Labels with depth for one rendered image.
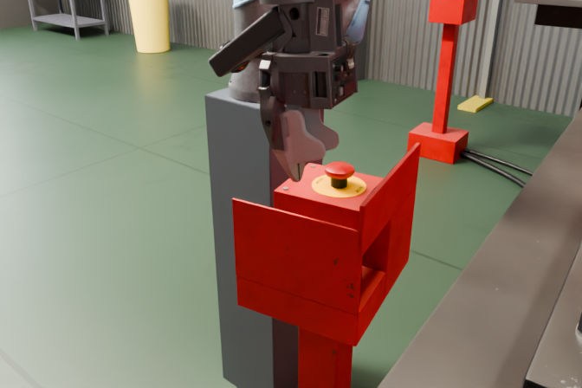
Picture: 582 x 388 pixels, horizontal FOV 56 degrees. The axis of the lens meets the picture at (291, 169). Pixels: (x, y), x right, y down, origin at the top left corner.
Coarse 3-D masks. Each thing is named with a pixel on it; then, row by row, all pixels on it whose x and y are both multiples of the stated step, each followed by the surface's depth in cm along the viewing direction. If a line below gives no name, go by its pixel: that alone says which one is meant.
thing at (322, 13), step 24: (264, 0) 53; (288, 0) 52; (312, 0) 52; (336, 0) 52; (288, 24) 55; (312, 24) 53; (336, 24) 54; (264, 48) 57; (288, 48) 56; (312, 48) 54; (336, 48) 53; (264, 72) 56; (288, 72) 55; (312, 72) 54; (336, 72) 55; (288, 96) 57; (312, 96) 54; (336, 96) 55
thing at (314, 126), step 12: (288, 108) 61; (300, 108) 61; (312, 108) 61; (312, 120) 61; (312, 132) 62; (324, 132) 61; (336, 132) 61; (324, 144) 62; (336, 144) 61; (300, 168) 63; (300, 180) 63
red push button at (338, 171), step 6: (336, 162) 72; (342, 162) 72; (330, 168) 71; (336, 168) 71; (342, 168) 71; (348, 168) 71; (330, 174) 70; (336, 174) 70; (342, 174) 70; (348, 174) 70; (336, 180) 71; (342, 180) 71; (336, 186) 72; (342, 186) 72
